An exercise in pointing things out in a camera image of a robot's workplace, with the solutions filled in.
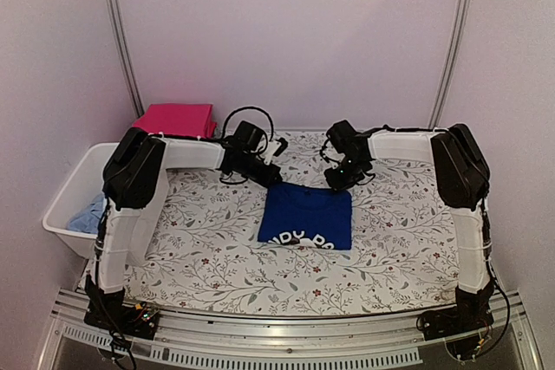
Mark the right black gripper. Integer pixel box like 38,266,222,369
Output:
324,155,368,193

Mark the blue t-shirt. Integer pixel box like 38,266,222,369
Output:
257,183,353,250

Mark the light blue garment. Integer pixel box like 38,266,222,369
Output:
67,194,106,234

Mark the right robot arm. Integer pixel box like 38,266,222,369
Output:
324,120,494,332

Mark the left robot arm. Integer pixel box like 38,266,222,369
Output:
85,121,288,330

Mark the white plastic laundry bin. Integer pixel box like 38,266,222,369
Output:
42,142,170,265

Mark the folded pink garment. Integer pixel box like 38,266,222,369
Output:
132,103,217,138

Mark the floral table cloth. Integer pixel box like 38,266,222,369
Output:
86,128,489,317

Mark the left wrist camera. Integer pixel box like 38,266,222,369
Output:
261,138,288,165

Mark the aluminium front rail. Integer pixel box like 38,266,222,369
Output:
37,290,545,369

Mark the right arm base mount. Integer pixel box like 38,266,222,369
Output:
416,301,493,341

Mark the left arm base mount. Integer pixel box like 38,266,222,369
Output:
84,301,160,341

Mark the right aluminium frame post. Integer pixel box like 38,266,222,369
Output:
428,0,471,129

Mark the aluminium frame post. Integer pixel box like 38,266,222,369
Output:
428,0,471,129
105,0,145,118

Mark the left aluminium frame post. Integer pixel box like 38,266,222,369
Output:
105,0,145,118

